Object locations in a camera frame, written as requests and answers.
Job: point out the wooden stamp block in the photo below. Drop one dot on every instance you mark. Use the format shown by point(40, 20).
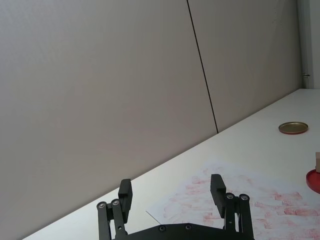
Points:
point(318, 162)

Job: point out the small metal wall fitting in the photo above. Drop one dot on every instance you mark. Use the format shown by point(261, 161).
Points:
point(305, 74)

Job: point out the round gold metal lid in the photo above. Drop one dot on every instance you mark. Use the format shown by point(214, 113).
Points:
point(292, 127)

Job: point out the white paper with red stamps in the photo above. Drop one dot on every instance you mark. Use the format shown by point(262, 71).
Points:
point(250, 210)

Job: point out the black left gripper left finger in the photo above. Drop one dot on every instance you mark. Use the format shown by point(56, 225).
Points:
point(124, 200)

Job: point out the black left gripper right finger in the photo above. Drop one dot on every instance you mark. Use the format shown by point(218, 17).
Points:
point(217, 197)

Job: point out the round red ink pad tin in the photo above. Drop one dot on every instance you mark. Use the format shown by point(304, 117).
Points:
point(314, 181)

